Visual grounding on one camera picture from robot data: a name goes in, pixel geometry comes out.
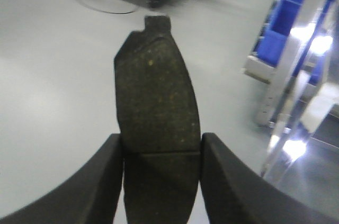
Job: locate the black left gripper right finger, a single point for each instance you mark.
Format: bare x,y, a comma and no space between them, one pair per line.
233,193

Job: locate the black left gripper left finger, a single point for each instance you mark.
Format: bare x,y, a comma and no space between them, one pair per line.
89,196

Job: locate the brake pad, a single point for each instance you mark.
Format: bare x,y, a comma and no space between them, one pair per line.
159,123

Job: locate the blue bin beside table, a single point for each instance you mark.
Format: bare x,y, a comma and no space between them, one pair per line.
268,50

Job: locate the stainless steel rack frame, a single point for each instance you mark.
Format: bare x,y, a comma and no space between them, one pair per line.
303,88

